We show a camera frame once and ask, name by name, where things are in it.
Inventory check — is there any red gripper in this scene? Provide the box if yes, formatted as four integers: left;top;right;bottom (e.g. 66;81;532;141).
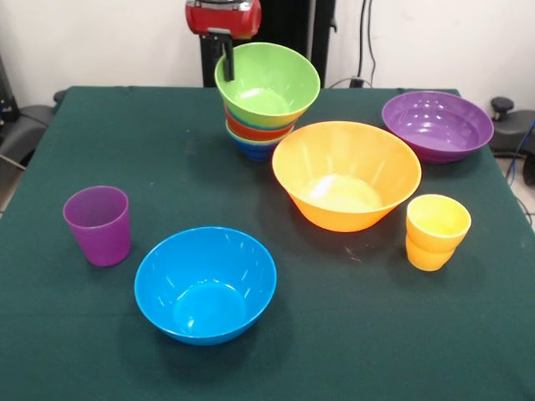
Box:
185;0;262;83

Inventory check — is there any large green bowl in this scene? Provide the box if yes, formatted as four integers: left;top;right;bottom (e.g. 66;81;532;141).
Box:
214;42;322;128

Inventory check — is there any red small bowl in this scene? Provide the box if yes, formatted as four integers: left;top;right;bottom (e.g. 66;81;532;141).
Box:
224;104;294;143

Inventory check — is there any dark blue small bowl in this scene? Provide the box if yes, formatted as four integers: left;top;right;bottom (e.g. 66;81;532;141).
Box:
227;131;280;163

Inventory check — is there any large orange bowl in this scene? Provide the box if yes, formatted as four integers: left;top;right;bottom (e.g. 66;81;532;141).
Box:
272;120;423;233

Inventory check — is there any purple cup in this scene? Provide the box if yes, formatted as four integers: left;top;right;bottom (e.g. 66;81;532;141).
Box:
62;185;132;267

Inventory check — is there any large purple bowl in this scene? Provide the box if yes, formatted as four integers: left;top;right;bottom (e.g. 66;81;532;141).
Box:
381;90;495;165

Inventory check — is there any large blue bowl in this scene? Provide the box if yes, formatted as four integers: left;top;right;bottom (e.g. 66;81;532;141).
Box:
134;226;278;347

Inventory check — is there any black wall cable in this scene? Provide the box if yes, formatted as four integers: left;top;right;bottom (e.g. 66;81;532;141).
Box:
357;0;377;88

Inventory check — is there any black pedestal leg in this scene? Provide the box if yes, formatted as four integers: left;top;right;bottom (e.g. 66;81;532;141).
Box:
0;89;67;168
488;96;535;187

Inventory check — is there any blue floor cable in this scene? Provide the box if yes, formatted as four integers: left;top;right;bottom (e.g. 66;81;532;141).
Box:
504;119;535;185

